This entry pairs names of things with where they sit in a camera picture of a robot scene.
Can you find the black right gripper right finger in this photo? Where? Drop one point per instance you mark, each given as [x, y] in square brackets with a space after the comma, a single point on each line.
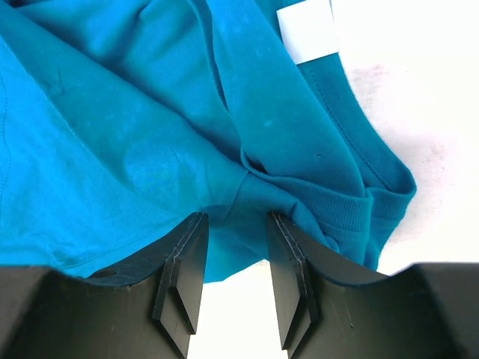
[330, 307]

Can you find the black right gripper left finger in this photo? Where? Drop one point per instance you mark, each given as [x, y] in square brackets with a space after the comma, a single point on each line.
[144, 306]

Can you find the white shirt label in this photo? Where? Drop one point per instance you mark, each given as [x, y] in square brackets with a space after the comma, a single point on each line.
[307, 30]

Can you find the blue t shirt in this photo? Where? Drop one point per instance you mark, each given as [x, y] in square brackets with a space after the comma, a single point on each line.
[121, 118]

